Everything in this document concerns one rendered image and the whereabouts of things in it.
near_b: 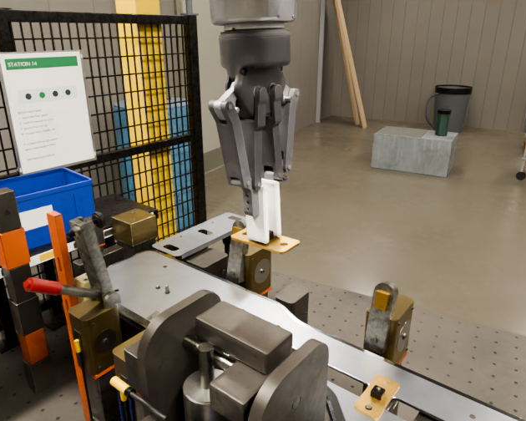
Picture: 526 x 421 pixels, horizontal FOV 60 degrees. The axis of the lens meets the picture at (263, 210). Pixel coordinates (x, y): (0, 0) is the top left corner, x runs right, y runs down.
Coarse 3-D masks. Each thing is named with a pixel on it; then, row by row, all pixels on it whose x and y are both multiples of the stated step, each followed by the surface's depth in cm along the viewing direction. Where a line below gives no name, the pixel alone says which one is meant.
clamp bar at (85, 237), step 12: (96, 216) 76; (72, 228) 73; (84, 228) 73; (84, 240) 74; (96, 240) 75; (84, 252) 76; (96, 252) 76; (84, 264) 78; (96, 264) 76; (96, 276) 77; (108, 276) 79; (96, 288) 81; (108, 288) 80; (96, 300) 82
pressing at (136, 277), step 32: (160, 256) 109; (128, 288) 95; (160, 288) 95; (192, 288) 95; (224, 288) 95; (128, 320) 86; (288, 320) 85; (352, 352) 77; (384, 384) 70; (416, 384) 70; (352, 416) 64; (384, 416) 64; (448, 416) 64; (480, 416) 64; (512, 416) 64
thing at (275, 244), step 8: (240, 232) 58; (272, 232) 55; (240, 240) 56; (248, 240) 56; (272, 240) 55; (280, 240) 55; (288, 240) 55; (296, 240) 55; (264, 248) 54; (272, 248) 53; (280, 248) 53; (288, 248) 53
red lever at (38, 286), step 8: (32, 280) 70; (40, 280) 71; (24, 288) 70; (32, 288) 69; (40, 288) 70; (48, 288) 71; (56, 288) 72; (64, 288) 74; (72, 288) 75; (80, 288) 77; (88, 288) 79; (80, 296) 77; (88, 296) 78; (96, 296) 79
